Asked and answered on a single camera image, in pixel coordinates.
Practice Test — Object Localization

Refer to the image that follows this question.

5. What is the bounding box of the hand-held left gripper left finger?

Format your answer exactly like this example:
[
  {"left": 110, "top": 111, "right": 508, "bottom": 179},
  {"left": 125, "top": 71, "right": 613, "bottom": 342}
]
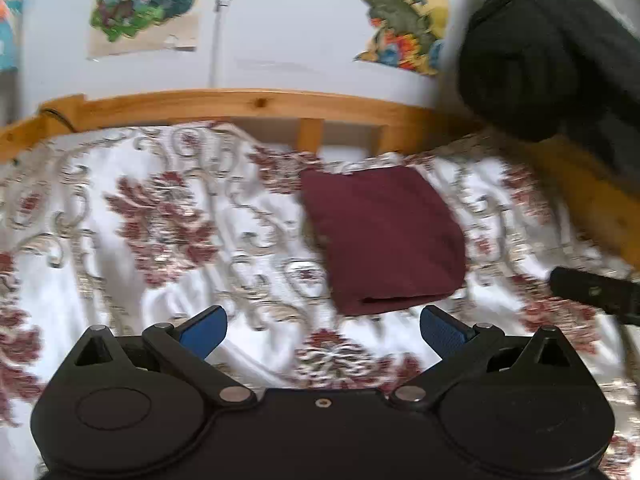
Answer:
[{"left": 56, "top": 305, "right": 257, "bottom": 407}]

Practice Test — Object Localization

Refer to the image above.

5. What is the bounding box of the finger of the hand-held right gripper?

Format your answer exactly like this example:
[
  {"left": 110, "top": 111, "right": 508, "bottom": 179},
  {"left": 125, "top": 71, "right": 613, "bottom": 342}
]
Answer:
[{"left": 549, "top": 266, "right": 640, "bottom": 327}]

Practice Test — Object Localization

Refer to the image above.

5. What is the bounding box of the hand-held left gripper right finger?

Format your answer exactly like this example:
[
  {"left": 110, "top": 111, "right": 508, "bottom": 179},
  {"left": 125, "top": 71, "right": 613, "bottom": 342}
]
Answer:
[{"left": 389, "top": 304, "right": 587, "bottom": 407}]

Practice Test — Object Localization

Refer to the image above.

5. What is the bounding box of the maroon long-sleeved sweater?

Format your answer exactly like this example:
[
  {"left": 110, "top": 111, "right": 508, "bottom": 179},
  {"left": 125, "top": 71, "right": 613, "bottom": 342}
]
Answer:
[{"left": 298, "top": 166, "right": 469, "bottom": 318}]

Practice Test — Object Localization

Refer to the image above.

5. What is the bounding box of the floral white bedspread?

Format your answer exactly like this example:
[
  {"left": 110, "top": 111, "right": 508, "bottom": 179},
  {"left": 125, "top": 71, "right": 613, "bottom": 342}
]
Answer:
[{"left": 0, "top": 121, "right": 640, "bottom": 480}]

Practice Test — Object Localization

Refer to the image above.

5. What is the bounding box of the black dark cloth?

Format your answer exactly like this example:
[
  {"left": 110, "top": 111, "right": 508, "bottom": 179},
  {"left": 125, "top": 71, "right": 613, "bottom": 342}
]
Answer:
[{"left": 457, "top": 0, "right": 640, "bottom": 187}]

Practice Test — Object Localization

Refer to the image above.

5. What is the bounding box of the wooden bed frame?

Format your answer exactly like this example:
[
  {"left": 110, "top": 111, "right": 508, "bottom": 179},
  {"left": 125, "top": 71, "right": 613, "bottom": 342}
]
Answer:
[{"left": 0, "top": 88, "right": 640, "bottom": 273}]

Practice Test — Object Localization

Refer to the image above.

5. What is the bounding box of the black cable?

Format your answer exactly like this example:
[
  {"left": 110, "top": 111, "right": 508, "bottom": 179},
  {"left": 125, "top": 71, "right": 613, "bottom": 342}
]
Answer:
[{"left": 39, "top": 107, "right": 77, "bottom": 134}]

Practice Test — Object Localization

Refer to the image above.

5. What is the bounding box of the white wall pipe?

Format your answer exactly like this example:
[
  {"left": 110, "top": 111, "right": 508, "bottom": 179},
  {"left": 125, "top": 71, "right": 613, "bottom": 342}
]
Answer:
[{"left": 207, "top": 0, "right": 237, "bottom": 89}]

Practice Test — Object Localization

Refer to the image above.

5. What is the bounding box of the floral colourful wall poster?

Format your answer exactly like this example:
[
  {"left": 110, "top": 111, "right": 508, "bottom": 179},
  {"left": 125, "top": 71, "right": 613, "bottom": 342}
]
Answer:
[{"left": 352, "top": 0, "right": 495, "bottom": 79}]

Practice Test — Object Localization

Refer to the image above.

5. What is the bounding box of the blond figure wall poster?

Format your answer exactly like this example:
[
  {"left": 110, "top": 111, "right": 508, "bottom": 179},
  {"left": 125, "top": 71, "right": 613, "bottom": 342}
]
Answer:
[{"left": 86, "top": 0, "right": 209, "bottom": 61}]

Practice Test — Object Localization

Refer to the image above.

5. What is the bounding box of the orange-haired figure wall poster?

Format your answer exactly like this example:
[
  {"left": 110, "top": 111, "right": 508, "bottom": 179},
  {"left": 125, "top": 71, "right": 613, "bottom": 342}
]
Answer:
[{"left": 0, "top": 0, "right": 24, "bottom": 74}]

